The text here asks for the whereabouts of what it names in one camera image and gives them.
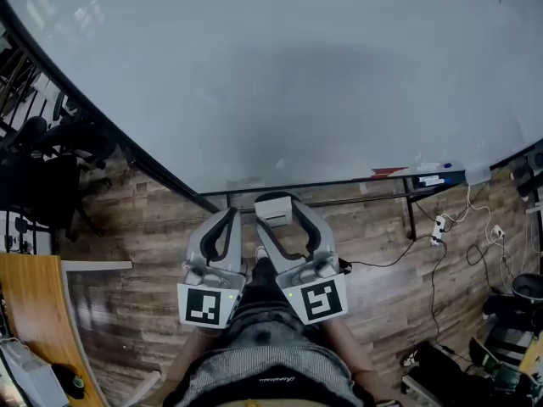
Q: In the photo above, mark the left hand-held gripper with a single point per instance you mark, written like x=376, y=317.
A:
x=203, y=305

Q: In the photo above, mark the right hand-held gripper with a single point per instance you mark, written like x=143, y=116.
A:
x=320, y=301

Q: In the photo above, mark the white whiteboard eraser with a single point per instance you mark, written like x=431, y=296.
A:
x=273, y=210

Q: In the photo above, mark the large white whiteboard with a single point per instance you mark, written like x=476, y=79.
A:
x=271, y=79

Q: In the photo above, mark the person's right forearm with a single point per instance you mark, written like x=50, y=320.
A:
x=348, y=346

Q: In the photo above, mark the person's left forearm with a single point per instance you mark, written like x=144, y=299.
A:
x=191, y=354

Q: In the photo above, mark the whiteboard marker pens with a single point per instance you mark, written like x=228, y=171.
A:
x=430, y=181

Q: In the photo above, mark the person's light shoe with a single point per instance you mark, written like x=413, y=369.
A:
x=261, y=252

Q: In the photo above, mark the person's dark trouser leg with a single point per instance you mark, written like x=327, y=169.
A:
x=264, y=274

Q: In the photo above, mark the person's grey shirt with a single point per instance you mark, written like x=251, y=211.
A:
x=263, y=354

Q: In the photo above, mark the white flat board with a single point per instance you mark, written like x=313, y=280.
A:
x=97, y=265

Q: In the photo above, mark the white power strip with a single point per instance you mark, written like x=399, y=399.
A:
x=437, y=229

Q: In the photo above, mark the black and white sneaker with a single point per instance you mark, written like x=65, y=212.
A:
x=409, y=358

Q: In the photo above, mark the black office chair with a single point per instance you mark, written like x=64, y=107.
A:
x=51, y=168

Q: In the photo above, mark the wooden desk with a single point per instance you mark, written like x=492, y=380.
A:
x=34, y=303

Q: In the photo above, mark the black bag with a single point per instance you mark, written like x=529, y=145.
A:
x=441, y=375

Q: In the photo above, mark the white plug adapter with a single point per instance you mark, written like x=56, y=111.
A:
x=498, y=231

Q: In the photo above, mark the white desktop device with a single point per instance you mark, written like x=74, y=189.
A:
x=29, y=375

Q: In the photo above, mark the black round bin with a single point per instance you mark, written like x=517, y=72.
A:
x=528, y=287

